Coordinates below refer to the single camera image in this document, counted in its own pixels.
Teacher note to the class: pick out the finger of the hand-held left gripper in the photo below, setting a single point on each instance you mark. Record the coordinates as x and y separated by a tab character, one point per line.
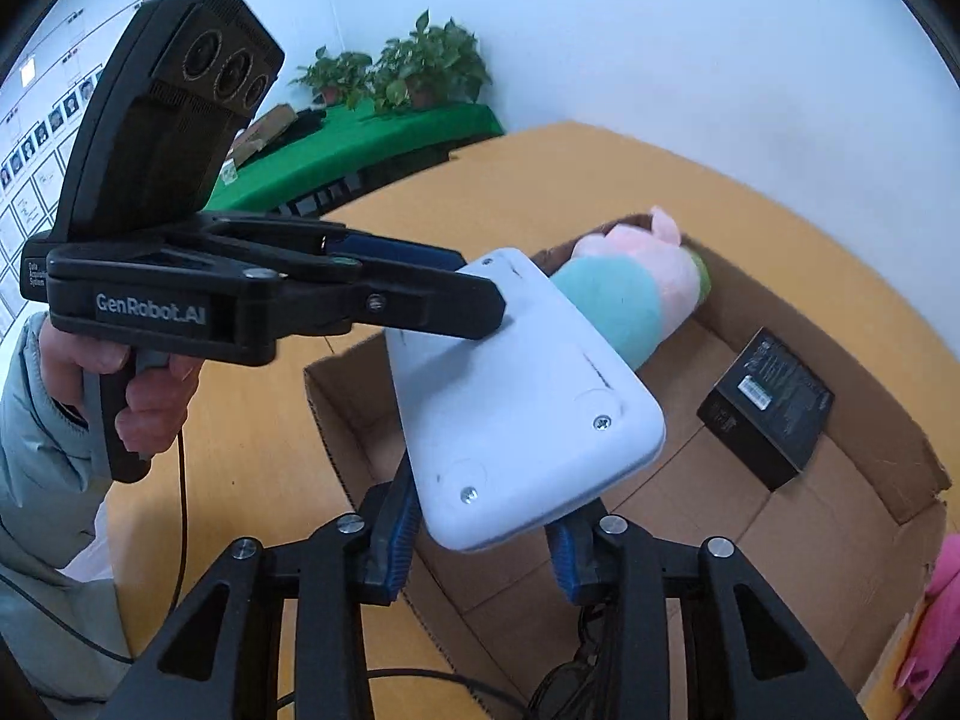
397	249
435	304

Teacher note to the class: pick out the small potted green plant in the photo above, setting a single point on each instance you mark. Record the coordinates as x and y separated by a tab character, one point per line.
334	75

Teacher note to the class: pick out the cardboard box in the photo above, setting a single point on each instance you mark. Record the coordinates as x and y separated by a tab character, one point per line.
750	540

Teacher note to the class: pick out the wall photo chart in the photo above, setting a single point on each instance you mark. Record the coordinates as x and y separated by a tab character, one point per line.
45	150

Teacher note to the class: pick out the person's left forearm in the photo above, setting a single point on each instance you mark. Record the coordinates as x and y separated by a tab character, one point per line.
45	495

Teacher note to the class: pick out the person's left hand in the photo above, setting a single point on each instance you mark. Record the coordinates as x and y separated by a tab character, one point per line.
154	420

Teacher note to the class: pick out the large potted green plant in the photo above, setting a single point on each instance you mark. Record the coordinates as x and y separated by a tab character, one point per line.
431	60

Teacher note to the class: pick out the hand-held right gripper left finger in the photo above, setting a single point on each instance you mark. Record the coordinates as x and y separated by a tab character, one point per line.
394	540

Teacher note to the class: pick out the black product box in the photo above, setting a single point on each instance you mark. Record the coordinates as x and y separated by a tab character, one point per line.
765	405

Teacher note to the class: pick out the flat brown cardboard piece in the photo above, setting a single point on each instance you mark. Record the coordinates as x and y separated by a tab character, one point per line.
262	131

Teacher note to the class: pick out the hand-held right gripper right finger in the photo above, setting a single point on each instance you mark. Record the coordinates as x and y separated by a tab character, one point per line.
566	559

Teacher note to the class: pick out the wooden desktop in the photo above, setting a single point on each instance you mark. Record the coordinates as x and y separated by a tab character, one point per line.
600	180

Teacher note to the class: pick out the green cloth covered table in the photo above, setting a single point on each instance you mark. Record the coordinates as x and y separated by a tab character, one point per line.
375	136

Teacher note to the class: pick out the pink plush bear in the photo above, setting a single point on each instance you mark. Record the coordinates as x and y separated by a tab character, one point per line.
934	630

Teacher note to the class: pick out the pink plush pig toy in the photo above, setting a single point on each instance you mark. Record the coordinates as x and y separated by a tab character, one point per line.
622	300

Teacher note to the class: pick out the white plastic device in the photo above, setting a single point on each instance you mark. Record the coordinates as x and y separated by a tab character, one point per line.
510	405

